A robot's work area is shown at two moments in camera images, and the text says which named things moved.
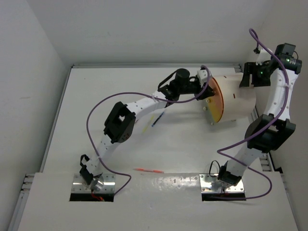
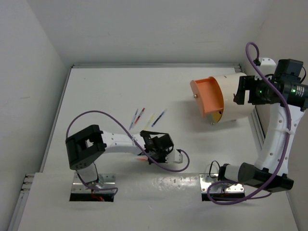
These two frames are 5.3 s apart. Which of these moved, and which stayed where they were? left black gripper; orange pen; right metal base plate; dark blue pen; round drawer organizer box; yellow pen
Moved: orange pen; left black gripper
Stayed: round drawer organizer box; yellow pen; dark blue pen; right metal base plate
